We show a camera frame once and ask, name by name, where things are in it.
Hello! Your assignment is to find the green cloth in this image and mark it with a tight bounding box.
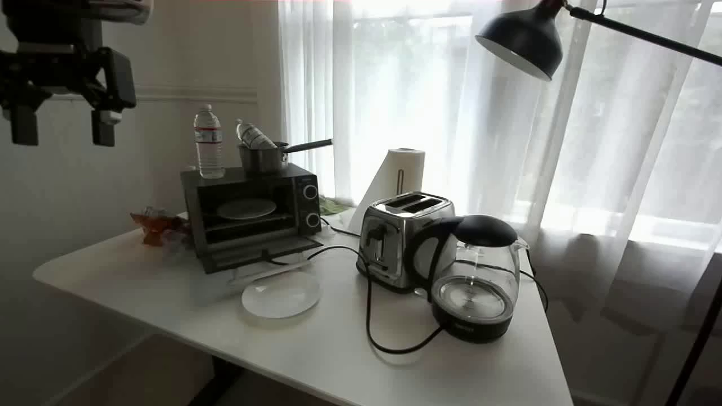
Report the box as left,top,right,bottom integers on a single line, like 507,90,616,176
319,194,357,218

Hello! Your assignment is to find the looped black power cable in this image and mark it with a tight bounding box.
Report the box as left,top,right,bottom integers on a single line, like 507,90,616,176
364,258,446,357

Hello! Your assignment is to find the white round plate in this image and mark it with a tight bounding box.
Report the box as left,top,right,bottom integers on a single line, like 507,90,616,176
240,268,324,324

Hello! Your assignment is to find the oven door with white handle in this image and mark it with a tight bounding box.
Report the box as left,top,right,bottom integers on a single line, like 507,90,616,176
196,234,324,285

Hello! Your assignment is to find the clear plastic water bottle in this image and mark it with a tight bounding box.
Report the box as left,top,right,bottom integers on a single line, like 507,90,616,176
191,101,225,180

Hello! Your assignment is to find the glass electric kettle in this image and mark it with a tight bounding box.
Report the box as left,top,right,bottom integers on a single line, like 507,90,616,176
411,213,527,345

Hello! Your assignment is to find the black desk lamp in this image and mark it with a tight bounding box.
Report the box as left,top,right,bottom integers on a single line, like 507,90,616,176
473,0,722,406

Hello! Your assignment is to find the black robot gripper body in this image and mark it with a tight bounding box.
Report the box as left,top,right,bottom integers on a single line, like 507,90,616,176
0,42,139,115

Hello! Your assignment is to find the steel saucepan with black handle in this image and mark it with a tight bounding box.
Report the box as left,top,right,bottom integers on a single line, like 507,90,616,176
237,138,334,176

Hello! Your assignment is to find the crushed clear plastic bottle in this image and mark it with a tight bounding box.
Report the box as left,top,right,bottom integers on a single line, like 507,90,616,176
235,120,280,151

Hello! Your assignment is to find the silver two-slot toaster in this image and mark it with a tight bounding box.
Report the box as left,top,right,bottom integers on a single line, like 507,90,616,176
357,189,457,294

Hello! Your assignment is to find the black toaster oven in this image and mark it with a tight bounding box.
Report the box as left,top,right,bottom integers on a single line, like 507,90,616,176
178,163,324,261

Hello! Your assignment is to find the plate inside oven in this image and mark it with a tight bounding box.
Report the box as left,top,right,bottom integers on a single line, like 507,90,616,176
215,197,280,224

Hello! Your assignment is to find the black kettle cable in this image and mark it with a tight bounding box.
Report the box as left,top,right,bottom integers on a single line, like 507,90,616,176
516,240,550,314

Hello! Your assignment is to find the white sheer curtain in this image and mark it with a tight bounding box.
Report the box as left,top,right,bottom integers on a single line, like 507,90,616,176
277,0,722,406

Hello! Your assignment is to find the thin black power cable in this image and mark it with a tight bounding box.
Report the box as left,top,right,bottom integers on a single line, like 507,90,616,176
262,241,366,271

